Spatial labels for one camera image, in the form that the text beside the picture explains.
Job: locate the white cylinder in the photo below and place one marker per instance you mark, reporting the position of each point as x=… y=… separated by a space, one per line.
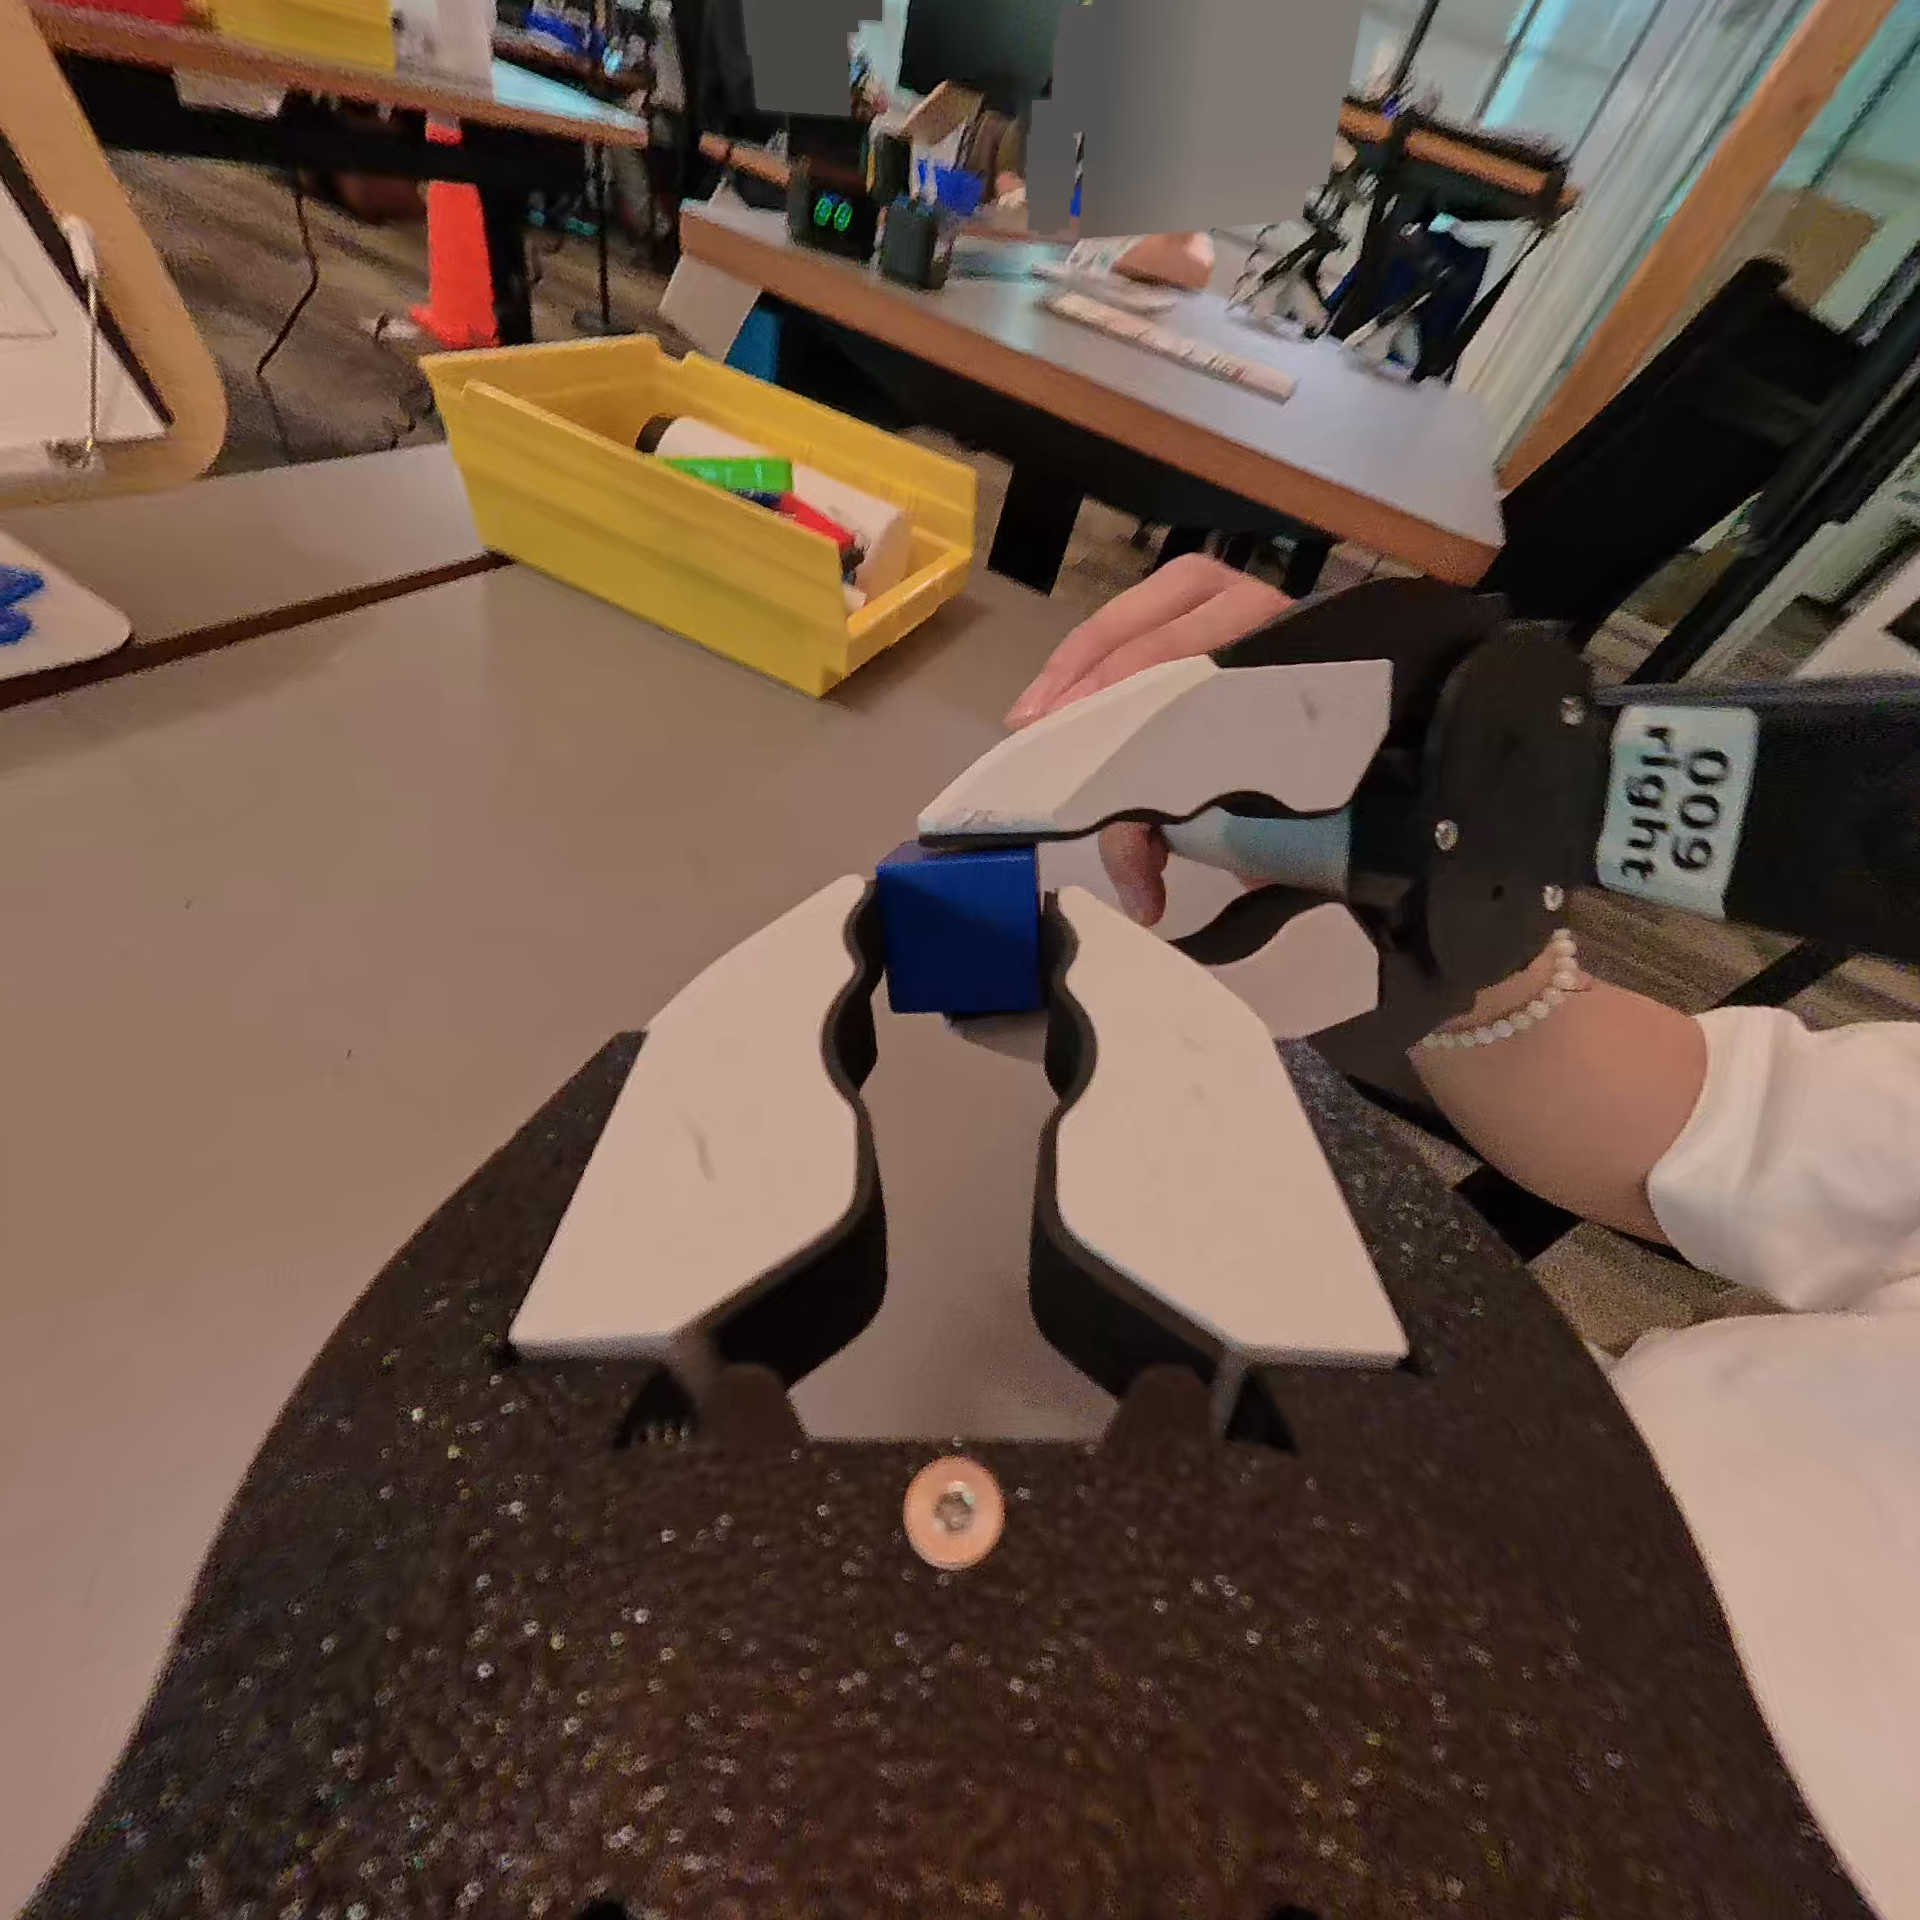
x=868 y=523

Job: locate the black case with green lights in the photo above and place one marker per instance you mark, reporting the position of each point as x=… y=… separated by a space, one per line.
x=832 y=217

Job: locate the white item with blue mark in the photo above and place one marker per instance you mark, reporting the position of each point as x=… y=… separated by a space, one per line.
x=66 y=621

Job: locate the green block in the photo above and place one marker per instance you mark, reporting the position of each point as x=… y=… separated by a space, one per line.
x=729 y=472

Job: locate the person's white shirt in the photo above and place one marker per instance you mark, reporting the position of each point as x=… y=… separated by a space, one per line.
x=1799 y=1501

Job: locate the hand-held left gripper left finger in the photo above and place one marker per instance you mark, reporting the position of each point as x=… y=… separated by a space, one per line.
x=707 y=1186

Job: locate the black office chair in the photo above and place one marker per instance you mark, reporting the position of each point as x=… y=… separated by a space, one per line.
x=1650 y=483

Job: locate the orange traffic cone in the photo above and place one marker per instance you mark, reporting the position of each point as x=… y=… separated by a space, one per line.
x=458 y=241

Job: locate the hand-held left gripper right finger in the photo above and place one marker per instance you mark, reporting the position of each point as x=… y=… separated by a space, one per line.
x=1215 y=1186

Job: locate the small red item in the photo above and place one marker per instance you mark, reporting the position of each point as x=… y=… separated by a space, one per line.
x=818 y=518

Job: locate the white cardboard box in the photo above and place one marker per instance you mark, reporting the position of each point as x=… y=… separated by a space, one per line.
x=441 y=36

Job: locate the small dark blue object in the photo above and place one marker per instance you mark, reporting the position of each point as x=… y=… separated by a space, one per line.
x=960 y=931

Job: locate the slim wooden post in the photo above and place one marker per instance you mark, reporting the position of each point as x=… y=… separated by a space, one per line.
x=1695 y=241

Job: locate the person's right hand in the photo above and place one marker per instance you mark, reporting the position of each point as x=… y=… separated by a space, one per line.
x=1154 y=615

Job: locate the person's right forearm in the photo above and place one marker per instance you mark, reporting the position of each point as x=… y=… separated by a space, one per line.
x=1573 y=1111

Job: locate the wooden-top standing desk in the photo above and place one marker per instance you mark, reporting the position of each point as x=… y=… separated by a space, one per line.
x=556 y=107

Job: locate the stack of yellow bins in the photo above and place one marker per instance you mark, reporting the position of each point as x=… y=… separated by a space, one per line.
x=302 y=29

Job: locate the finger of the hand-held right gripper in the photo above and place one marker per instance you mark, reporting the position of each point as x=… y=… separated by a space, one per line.
x=1170 y=737
x=1321 y=974

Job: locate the wooden-top equipment cart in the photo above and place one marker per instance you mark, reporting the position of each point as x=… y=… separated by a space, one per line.
x=1441 y=153

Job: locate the instruction sheet on board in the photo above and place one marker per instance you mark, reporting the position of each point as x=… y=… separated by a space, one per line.
x=165 y=343

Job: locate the long white strip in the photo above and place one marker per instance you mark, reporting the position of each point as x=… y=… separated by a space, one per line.
x=1185 y=349

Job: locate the yellow plastic bin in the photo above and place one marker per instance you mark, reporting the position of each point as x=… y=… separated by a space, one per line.
x=597 y=511

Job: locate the grey-top wood-edged desk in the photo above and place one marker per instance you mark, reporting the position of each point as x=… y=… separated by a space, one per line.
x=1349 y=435

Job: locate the dark small box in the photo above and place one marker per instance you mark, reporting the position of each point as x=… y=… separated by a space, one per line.
x=911 y=251

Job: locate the white tube with brown end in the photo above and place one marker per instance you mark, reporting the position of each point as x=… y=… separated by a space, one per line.
x=695 y=435

